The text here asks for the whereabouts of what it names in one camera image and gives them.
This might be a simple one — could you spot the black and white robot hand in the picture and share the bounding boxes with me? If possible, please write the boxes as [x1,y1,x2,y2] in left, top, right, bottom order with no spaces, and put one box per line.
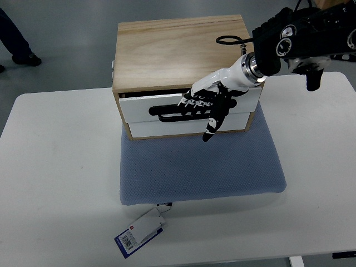
[177,53,254,142]

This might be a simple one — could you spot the black drawer handle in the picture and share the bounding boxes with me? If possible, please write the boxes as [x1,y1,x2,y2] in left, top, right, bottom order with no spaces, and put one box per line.
[149,99,238,123]

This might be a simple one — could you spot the white drawer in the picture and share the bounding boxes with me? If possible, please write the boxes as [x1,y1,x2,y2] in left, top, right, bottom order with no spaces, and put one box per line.
[119,86,262,123]
[128,112,254,138]

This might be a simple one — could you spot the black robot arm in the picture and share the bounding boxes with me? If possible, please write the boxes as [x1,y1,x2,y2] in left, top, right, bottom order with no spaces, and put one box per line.
[216,1,355,91]

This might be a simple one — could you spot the wooden drawer cabinet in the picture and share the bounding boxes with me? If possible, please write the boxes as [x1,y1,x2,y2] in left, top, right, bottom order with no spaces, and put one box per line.
[112,15,254,140]

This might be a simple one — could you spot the blue grey cushion mat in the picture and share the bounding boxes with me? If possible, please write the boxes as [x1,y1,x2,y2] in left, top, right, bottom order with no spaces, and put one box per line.
[120,107,286,205]

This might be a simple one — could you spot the white and blue product tag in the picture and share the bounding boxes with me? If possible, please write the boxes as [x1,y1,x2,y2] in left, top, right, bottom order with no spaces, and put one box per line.
[114,207,166,259]

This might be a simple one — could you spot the wooden box corner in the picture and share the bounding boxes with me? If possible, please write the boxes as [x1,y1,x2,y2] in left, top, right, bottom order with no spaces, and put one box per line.
[314,0,346,9]

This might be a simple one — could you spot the white table leg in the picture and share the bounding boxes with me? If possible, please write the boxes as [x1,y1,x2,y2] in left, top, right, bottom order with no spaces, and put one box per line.
[289,256,305,267]

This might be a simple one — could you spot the person's leg and shoe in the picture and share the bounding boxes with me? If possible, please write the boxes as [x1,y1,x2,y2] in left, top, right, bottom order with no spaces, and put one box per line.
[1,8,42,67]

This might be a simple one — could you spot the black object at table edge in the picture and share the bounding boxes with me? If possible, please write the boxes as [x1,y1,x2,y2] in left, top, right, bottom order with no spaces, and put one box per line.
[332,251,356,259]

